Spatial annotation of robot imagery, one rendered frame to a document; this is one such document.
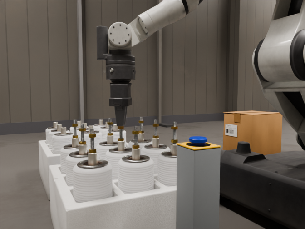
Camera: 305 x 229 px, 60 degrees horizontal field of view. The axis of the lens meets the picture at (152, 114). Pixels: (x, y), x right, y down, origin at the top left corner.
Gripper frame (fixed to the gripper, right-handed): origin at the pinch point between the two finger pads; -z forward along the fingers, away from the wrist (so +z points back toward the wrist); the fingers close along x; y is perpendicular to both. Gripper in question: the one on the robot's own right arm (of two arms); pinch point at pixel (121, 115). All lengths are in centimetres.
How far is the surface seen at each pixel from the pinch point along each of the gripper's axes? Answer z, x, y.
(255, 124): -13, 81, -68
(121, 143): -8.3, -1.1, -0.1
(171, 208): -22.7, -14.2, -14.9
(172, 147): -8.5, -5.7, -15.5
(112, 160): -12.8, -4.5, 2.1
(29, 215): -36, 8, 34
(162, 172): -15.2, -8.1, -12.6
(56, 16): 90, 212, 104
